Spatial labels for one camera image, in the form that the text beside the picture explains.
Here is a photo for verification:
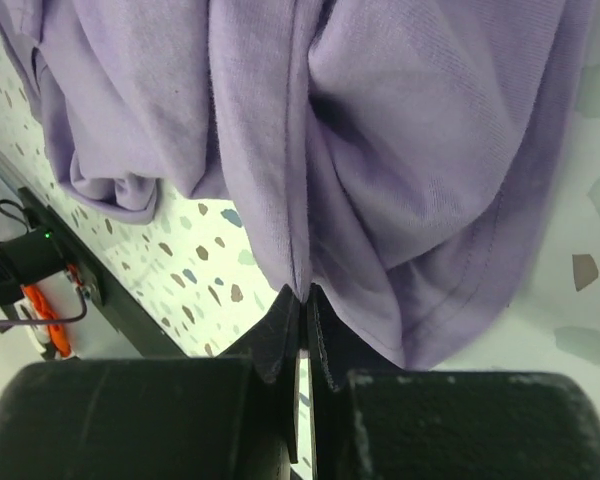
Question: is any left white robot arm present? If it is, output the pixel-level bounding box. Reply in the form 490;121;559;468
0;199;68;306

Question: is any orange wire bundle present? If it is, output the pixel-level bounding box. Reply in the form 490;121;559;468
22;284;76;359

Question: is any purple t shirt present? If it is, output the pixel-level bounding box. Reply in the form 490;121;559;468
0;1;595;369

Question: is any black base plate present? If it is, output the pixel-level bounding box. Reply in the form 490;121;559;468
17;187;186;358

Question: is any aluminium frame rail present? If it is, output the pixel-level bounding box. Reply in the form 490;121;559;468
0;150;40;199

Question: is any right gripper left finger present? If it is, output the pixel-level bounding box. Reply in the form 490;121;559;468
0;288;300;479

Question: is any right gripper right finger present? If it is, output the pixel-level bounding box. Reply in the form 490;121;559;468
307;286;600;479

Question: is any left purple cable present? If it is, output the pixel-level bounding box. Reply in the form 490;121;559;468
0;287;89;334

